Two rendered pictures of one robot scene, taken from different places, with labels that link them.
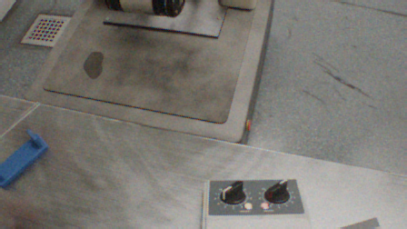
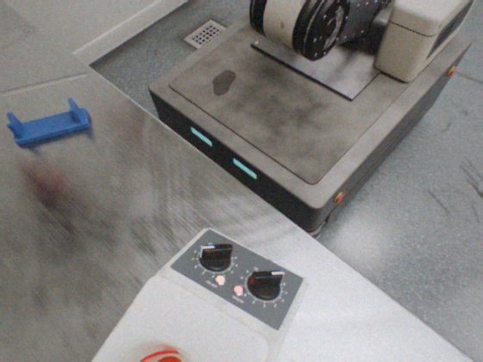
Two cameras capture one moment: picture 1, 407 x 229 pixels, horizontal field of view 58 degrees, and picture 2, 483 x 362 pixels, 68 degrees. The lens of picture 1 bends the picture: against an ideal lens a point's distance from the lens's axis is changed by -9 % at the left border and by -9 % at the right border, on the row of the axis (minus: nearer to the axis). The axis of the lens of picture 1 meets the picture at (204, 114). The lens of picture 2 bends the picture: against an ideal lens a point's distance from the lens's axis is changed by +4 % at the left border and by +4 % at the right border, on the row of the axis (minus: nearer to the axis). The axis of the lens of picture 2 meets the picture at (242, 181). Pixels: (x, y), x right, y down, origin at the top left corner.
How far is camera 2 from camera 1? 0.20 m
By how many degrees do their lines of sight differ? 16
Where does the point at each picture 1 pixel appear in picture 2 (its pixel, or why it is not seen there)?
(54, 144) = (97, 126)
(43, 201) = (48, 175)
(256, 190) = (247, 265)
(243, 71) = (359, 143)
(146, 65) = (269, 102)
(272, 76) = (401, 164)
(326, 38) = not seen: outside the picture
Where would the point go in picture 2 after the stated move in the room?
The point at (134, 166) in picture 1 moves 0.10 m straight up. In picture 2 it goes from (156, 180) to (131, 133)
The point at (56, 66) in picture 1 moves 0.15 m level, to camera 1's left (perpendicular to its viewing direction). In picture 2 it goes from (190, 70) to (151, 58)
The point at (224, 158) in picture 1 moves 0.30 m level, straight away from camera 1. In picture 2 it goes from (247, 214) to (342, 65)
